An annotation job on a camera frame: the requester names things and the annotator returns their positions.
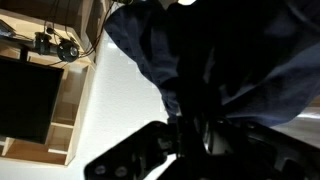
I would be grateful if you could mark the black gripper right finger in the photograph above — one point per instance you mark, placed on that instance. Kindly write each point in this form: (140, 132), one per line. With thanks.
(266, 146)

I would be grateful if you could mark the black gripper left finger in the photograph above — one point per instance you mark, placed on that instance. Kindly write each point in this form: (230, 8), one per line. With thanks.
(133, 150)

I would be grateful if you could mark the dark navy-black cloth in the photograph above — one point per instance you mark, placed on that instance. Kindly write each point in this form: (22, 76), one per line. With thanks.
(233, 50)

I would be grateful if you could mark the wooden desk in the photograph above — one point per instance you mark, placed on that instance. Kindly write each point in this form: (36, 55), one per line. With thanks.
(81, 100)

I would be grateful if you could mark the black monitor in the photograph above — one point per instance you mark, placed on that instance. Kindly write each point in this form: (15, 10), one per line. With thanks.
(26, 100)

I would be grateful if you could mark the wooden bed frame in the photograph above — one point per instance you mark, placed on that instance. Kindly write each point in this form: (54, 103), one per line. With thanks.
(315, 101)

